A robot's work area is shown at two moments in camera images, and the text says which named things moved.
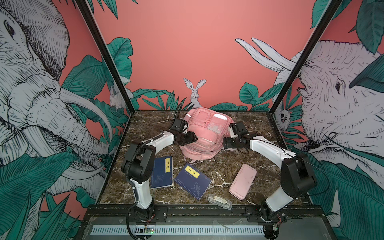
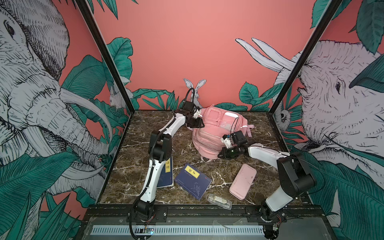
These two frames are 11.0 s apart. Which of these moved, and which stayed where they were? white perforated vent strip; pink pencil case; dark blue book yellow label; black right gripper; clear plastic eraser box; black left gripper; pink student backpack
Moved: black left gripper; pink student backpack; black right gripper
Stayed: pink pencil case; white perforated vent strip; clear plastic eraser box; dark blue book yellow label
